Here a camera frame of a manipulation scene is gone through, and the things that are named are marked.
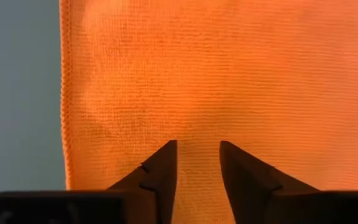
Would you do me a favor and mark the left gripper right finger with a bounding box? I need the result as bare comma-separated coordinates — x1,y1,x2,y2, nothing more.
219,140,358,224

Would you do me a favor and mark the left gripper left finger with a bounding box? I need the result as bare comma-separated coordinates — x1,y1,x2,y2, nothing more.
0,139,178,224

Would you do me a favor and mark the orange microfiber towel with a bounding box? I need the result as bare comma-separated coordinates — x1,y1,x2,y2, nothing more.
59,0,358,224

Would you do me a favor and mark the green table mat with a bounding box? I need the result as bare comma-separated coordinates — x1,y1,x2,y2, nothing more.
0,0,68,200

